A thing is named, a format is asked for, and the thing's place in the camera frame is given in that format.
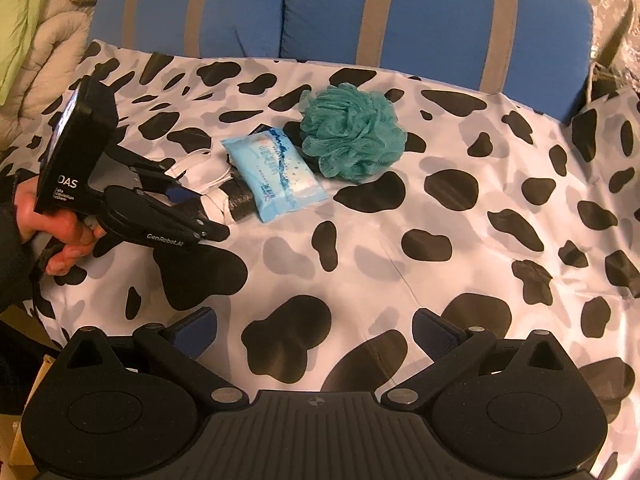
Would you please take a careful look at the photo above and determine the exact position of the person's left hand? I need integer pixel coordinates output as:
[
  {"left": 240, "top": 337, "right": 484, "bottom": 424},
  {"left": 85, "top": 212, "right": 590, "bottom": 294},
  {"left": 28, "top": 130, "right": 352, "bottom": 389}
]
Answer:
[{"left": 14, "top": 177, "right": 108, "bottom": 277}]

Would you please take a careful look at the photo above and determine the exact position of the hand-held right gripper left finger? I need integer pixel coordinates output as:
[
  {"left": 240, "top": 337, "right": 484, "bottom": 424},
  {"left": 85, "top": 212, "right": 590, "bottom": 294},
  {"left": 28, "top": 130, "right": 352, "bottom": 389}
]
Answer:
[{"left": 54, "top": 308, "right": 250, "bottom": 409}]

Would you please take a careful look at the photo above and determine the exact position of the beige quilted blanket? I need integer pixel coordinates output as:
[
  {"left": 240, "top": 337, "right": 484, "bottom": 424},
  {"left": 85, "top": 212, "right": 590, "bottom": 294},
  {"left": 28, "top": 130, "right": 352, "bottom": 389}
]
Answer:
[{"left": 0, "top": 0, "right": 117, "bottom": 161}]

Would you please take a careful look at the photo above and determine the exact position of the cow print blanket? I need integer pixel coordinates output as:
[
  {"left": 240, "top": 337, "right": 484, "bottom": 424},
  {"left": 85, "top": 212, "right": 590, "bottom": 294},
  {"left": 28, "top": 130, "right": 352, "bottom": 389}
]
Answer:
[{"left": 0, "top": 37, "right": 640, "bottom": 480}]

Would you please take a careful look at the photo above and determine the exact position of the blue striped sofa cushion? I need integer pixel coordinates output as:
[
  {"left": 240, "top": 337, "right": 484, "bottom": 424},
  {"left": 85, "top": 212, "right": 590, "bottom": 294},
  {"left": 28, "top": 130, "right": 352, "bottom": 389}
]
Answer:
[
  {"left": 92, "top": 0, "right": 297, "bottom": 59},
  {"left": 287, "top": 0, "right": 594, "bottom": 95}
]

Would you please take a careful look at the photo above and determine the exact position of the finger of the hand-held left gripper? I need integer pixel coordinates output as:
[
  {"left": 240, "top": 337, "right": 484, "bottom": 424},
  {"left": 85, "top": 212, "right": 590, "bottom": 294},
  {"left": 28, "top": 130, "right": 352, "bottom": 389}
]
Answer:
[
  {"left": 114, "top": 144, "right": 190, "bottom": 204},
  {"left": 150, "top": 200, "right": 232, "bottom": 245}
]

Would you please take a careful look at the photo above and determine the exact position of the clear plastic bag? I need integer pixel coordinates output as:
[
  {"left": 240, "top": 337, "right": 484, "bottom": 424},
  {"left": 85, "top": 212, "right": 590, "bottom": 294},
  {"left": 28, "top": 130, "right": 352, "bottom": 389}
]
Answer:
[{"left": 590, "top": 0, "right": 640, "bottom": 97}]

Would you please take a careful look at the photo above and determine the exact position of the light green cloth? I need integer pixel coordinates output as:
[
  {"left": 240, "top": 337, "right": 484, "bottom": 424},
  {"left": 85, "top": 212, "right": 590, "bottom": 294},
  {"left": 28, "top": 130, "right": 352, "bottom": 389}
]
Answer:
[{"left": 0, "top": 0, "right": 52, "bottom": 102}]

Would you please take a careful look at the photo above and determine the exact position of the light blue wet wipes packet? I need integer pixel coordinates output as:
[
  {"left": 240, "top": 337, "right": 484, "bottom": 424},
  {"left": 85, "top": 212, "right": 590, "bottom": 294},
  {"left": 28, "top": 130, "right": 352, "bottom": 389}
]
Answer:
[{"left": 221, "top": 128, "right": 328, "bottom": 223}]

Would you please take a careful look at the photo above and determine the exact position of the brown cardboard box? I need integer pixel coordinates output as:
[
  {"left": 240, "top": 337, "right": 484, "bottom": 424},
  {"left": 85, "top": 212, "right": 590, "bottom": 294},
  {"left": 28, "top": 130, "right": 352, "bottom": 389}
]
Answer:
[{"left": 7, "top": 355, "right": 63, "bottom": 468}]

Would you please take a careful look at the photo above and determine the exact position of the white adapter cable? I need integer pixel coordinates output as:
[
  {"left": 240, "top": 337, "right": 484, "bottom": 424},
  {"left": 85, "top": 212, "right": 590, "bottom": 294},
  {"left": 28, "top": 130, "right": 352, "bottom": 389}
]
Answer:
[{"left": 172, "top": 149, "right": 236, "bottom": 196}]

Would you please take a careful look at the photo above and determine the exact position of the teal bath loofah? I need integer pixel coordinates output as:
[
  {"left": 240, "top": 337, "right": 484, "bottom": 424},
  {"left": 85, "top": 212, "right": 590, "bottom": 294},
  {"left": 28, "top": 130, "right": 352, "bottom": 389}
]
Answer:
[{"left": 299, "top": 85, "right": 407, "bottom": 184}]

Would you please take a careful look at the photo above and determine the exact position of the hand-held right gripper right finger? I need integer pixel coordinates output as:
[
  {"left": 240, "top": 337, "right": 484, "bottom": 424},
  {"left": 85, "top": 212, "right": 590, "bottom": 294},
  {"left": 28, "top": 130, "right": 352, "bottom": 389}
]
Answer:
[{"left": 384, "top": 307, "right": 582, "bottom": 409}]

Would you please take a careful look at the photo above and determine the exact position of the person's left forearm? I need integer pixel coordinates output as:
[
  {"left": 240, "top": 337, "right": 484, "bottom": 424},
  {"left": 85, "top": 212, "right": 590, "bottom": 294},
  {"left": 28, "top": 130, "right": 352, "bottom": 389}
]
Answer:
[{"left": 0, "top": 175, "right": 47, "bottom": 312}]

